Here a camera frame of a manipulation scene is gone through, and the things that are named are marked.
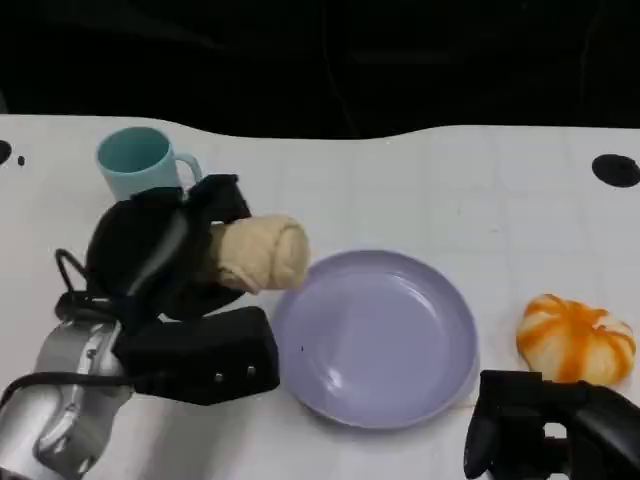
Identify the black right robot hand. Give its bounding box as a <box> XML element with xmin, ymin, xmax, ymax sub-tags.
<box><xmin>462</xmin><ymin>369</ymin><xmax>640</xmax><ymax>480</ymax></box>

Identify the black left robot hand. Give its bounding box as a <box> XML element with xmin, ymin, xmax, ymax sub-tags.
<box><xmin>85</xmin><ymin>173</ymin><xmax>254</xmax><ymax>321</ymax></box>

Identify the beige towel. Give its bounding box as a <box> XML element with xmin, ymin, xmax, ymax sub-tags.
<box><xmin>209</xmin><ymin>213</ymin><xmax>311</xmax><ymax>294</ymax></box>

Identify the pale green mug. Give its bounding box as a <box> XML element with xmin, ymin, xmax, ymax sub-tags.
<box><xmin>95</xmin><ymin>126</ymin><xmax>204</xmax><ymax>204</ymax></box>

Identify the orange and white bread roll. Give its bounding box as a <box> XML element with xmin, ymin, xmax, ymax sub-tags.
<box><xmin>515</xmin><ymin>293</ymin><xmax>637</xmax><ymax>385</ymax></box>

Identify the lilac plate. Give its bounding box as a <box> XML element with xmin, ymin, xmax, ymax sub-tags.
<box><xmin>273</xmin><ymin>248</ymin><xmax>480</xmax><ymax>430</ymax></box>

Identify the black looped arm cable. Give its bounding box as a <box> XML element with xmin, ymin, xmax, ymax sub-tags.
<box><xmin>53</xmin><ymin>248</ymin><xmax>126</xmax><ymax>326</ymax></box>

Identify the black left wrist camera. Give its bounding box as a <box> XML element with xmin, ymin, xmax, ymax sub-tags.
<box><xmin>113</xmin><ymin>305</ymin><xmax>281</xmax><ymax>406</ymax></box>

